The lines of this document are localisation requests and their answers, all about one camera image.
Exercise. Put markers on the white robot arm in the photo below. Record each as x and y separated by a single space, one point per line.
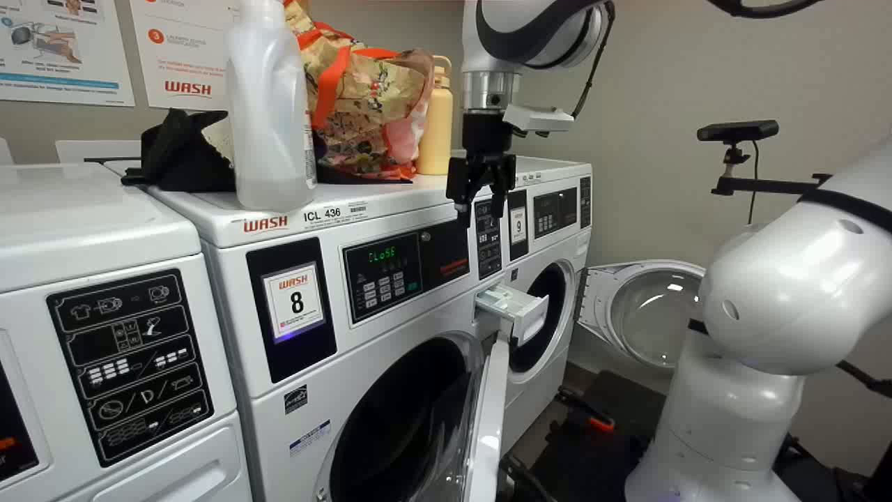
789 296

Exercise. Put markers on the black camera stand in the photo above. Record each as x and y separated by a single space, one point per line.
761 185

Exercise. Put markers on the yellow bottle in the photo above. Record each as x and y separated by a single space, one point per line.
435 121

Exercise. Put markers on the black stereo camera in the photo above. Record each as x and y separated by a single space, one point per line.
740 132

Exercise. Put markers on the white number eight label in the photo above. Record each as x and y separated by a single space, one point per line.
296 301

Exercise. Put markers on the orange black spring clamp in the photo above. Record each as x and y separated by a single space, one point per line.
599 422

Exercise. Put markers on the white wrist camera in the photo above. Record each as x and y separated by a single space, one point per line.
538 118

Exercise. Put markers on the white washing machine number eight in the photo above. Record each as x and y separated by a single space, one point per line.
371 373

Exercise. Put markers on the black plastic holder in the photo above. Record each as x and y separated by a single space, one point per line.
181 150

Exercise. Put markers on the white washing machine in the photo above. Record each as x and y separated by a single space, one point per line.
546 213
93 326

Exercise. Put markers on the colourful patterned bag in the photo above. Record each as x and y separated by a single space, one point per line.
362 103

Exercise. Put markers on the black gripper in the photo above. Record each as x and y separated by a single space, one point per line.
482 135

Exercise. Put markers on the translucent white detergent bottle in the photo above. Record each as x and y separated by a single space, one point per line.
269 112

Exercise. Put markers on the white wall poster red logo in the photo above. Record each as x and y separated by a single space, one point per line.
181 47

